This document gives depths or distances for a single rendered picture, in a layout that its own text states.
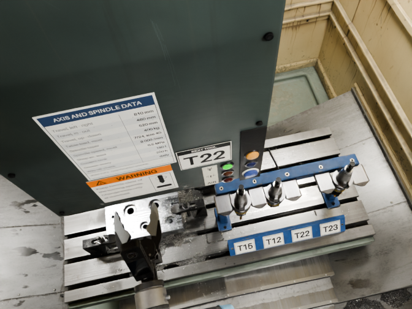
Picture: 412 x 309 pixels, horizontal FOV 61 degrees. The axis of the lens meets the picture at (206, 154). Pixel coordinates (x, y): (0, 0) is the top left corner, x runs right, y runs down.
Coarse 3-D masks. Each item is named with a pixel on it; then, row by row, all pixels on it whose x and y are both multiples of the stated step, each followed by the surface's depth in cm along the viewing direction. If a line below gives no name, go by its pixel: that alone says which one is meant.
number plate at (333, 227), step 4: (320, 224) 131; (324, 224) 131; (328, 224) 132; (332, 224) 132; (336, 224) 132; (320, 228) 132; (324, 228) 132; (328, 228) 132; (332, 228) 132; (336, 228) 133; (320, 232) 133; (324, 232) 133; (328, 232) 133; (332, 232) 133
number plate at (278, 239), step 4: (268, 236) 131; (272, 236) 131; (276, 236) 131; (280, 236) 131; (264, 240) 131; (268, 240) 131; (272, 240) 132; (276, 240) 132; (280, 240) 132; (264, 244) 132; (268, 244) 132; (272, 244) 132; (276, 244) 132; (280, 244) 133
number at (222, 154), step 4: (224, 148) 62; (204, 152) 62; (208, 152) 62; (212, 152) 63; (216, 152) 63; (220, 152) 63; (224, 152) 63; (200, 156) 63; (204, 156) 63; (208, 156) 64; (212, 156) 64; (216, 156) 64; (220, 156) 65; (224, 156) 65; (200, 160) 64; (204, 160) 65; (208, 160) 65; (212, 160) 65; (216, 160) 66; (220, 160) 66
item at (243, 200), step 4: (244, 192) 104; (236, 196) 106; (240, 196) 104; (244, 196) 104; (236, 200) 107; (240, 200) 106; (244, 200) 106; (236, 204) 108; (240, 204) 107; (244, 204) 108
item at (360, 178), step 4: (360, 164) 113; (356, 168) 113; (360, 168) 113; (356, 172) 112; (360, 172) 112; (364, 172) 112; (356, 176) 112; (360, 176) 112; (364, 176) 111; (356, 180) 111; (360, 180) 111; (364, 180) 111; (368, 180) 111; (356, 184) 110; (360, 184) 110; (364, 184) 110
